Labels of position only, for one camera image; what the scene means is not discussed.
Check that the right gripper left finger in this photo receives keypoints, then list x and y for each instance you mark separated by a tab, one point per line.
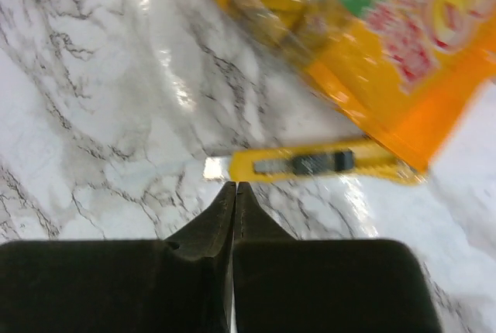
177	284

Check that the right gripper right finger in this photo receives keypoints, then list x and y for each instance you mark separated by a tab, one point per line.
282	284

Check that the yellow utility knife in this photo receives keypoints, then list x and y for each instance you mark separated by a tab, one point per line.
350	156

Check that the orange mango candy bag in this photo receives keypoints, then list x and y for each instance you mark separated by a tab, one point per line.
401	70

